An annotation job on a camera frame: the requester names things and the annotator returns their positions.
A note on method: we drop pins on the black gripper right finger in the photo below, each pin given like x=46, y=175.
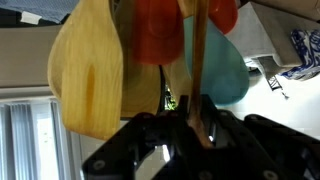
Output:
x=273, y=143

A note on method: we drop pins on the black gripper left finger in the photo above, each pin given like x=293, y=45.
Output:
x=133, y=146

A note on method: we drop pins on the plain wooden spoon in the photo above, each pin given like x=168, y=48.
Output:
x=143, y=86

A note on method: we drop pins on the pale wooden utensil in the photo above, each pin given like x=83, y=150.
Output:
x=176, y=80

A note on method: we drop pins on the teal silicone spatula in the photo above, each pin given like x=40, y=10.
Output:
x=223, y=66

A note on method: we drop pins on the white framed window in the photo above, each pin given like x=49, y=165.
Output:
x=30, y=140

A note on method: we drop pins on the slotted wooden spatula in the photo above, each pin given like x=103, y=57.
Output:
x=86, y=50

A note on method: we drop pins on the red silicone spatula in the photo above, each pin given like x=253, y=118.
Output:
x=156, y=30

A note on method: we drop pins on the small red utensil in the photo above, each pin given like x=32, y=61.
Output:
x=223, y=13

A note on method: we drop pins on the blue cloth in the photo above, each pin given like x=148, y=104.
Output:
x=40, y=6

